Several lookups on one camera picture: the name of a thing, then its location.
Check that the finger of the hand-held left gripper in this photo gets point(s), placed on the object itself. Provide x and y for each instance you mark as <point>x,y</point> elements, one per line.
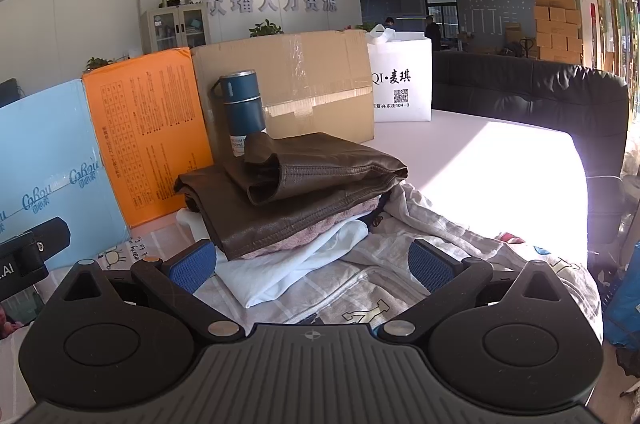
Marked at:
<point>50,236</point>

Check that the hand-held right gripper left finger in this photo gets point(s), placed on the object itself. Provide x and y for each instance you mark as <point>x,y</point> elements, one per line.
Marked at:
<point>192,268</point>

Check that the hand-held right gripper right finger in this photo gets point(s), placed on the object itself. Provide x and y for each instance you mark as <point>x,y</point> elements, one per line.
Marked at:
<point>430,268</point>

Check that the pile of folded clothes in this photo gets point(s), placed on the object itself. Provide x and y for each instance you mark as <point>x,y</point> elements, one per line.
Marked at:
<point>310,189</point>

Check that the printed cartoon blanket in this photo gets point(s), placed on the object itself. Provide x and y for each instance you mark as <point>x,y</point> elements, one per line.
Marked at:
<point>450,234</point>

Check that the light blue cardboard box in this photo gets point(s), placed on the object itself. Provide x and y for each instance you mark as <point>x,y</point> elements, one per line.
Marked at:
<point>50,174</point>

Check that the white folded garment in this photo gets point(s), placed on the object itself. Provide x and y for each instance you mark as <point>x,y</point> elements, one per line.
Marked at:
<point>300,269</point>

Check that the pink folded garment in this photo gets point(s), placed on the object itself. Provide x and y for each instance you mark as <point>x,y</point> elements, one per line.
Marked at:
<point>320,231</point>

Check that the black monitor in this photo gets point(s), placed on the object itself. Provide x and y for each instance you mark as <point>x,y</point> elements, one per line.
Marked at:
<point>7,91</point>

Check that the dark blue thermos bottle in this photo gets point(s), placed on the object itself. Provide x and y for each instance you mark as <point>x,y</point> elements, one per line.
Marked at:
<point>244,114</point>

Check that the green potted plant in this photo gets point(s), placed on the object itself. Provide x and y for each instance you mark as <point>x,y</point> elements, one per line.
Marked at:
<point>100,63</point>
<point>366,26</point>
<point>265,29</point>

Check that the white printed bag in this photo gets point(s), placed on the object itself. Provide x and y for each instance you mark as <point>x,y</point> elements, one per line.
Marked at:
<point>400,79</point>

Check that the blue bag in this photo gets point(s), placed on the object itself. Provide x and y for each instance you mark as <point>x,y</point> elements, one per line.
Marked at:
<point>625,304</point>

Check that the black leather sofa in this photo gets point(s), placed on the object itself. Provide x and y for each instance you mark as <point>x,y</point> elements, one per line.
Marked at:
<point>525,89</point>

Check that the brown cardboard box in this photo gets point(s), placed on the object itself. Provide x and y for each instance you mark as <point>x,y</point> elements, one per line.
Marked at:
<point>300,79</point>

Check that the grey metal cabinet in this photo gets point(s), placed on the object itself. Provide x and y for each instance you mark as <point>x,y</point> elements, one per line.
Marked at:
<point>175,29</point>

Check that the stack of cardboard boxes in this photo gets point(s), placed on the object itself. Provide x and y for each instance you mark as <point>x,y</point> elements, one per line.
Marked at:
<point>557,29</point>

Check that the silver wall lettering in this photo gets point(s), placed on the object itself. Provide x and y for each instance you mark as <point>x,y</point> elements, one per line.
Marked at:
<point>270,1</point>

